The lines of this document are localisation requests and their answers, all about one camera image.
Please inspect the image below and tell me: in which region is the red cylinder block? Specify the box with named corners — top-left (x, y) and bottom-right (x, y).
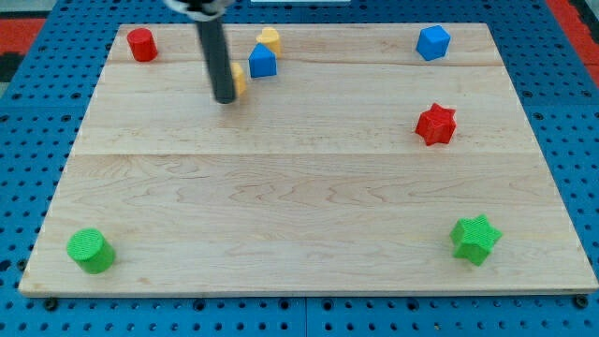
top-left (126, 28), bottom-right (158, 62)

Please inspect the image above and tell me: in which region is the light wooden board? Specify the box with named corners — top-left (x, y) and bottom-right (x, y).
top-left (19, 23), bottom-right (598, 298)

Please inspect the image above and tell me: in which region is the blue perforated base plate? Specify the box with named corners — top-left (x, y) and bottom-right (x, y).
top-left (1, 0), bottom-right (598, 336)

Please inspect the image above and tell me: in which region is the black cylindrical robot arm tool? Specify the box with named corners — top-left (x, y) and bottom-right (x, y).
top-left (164, 0), bottom-right (237, 104)

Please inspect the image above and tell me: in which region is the yellow block behind tool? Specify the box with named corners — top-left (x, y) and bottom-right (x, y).
top-left (231, 62), bottom-right (246, 96)

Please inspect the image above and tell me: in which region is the blue pentagon house block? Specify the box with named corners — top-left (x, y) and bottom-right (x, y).
top-left (248, 43), bottom-right (277, 78)

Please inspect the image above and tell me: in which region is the green cylinder block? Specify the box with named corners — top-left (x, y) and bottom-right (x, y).
top-left (66, 227), bottom-right (116, 274)

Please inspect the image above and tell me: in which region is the yellow heart block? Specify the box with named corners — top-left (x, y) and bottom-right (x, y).
top-left (256, 26), bottom-right (282, 58)

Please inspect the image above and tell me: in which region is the green star block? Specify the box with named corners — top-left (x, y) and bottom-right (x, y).
top-left (449, 214), bottom-right (503, 266)

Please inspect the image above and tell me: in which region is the blue cube block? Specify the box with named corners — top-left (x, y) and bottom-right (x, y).
top-left (416, 25), bottom-right (451, 61)

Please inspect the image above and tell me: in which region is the red star block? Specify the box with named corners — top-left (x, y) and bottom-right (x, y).
top-left (415, 103), bottom-right (457, 146)

